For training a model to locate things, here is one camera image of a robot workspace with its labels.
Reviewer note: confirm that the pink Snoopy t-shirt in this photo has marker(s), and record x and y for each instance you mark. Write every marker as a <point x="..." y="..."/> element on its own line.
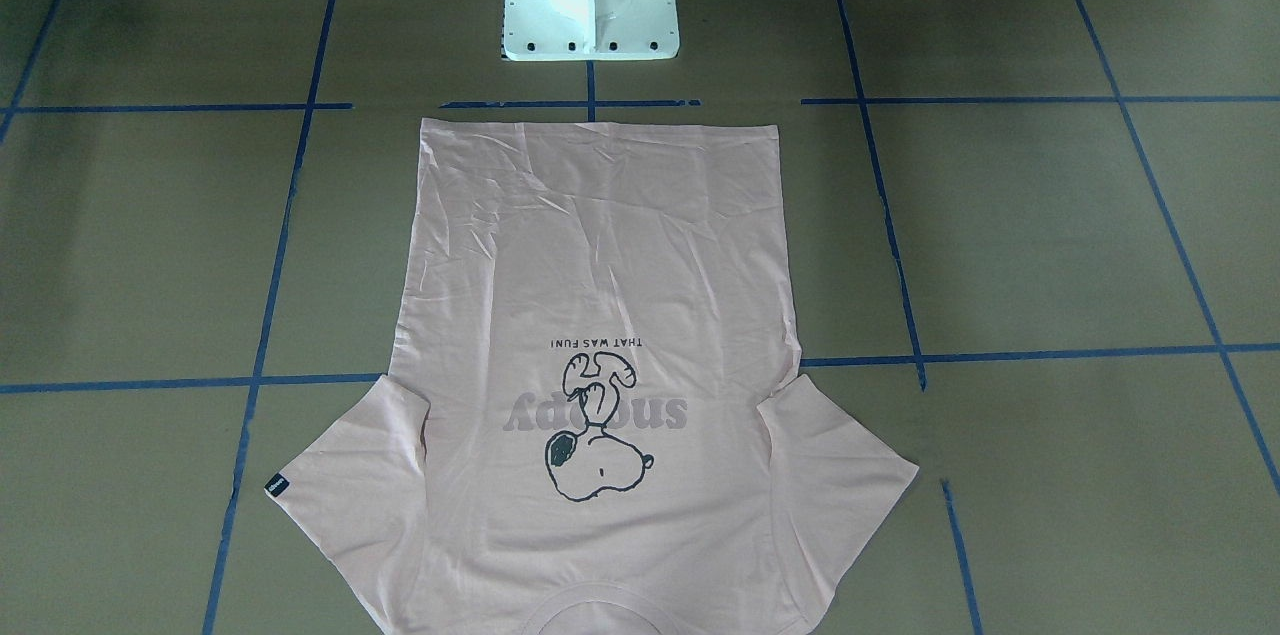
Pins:
<point x="592" y="420"/>

